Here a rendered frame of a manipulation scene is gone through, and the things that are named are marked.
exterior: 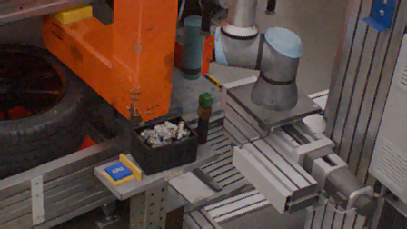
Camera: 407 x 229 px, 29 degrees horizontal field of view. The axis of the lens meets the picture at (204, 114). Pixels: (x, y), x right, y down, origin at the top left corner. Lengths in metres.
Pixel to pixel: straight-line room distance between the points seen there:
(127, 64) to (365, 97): 0.86
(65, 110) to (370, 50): 1.19
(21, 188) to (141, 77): 0.57
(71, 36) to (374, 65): 1.27
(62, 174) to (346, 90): 1.09
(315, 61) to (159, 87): 1.76
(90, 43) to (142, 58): 0.36
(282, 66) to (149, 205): 0.77
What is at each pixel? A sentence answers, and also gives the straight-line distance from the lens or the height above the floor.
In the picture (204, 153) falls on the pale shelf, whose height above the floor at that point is 0.45.
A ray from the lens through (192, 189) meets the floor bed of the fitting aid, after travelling 3.28.
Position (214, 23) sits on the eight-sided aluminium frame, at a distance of 3.36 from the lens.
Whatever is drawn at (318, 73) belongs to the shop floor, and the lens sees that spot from 4.33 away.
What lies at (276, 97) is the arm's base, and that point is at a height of 0.86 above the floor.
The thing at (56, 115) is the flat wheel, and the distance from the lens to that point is 2.93.
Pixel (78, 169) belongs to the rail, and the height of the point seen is 0.34.
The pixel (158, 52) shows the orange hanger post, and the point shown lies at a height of 0.80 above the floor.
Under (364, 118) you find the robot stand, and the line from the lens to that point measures 2.41.
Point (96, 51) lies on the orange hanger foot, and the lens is 2.97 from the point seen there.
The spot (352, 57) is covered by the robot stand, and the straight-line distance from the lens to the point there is 2.39.
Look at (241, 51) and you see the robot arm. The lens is 2.39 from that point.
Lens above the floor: 2.18
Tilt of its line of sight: 34 degrees down
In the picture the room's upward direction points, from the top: 6 degrees clockwise
